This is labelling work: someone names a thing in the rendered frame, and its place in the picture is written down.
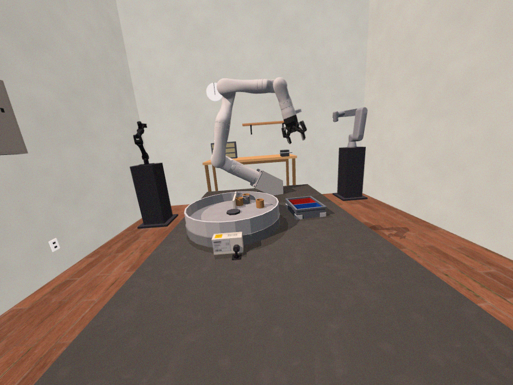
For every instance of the white round turntable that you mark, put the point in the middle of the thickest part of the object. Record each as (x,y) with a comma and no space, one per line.
(217,222)

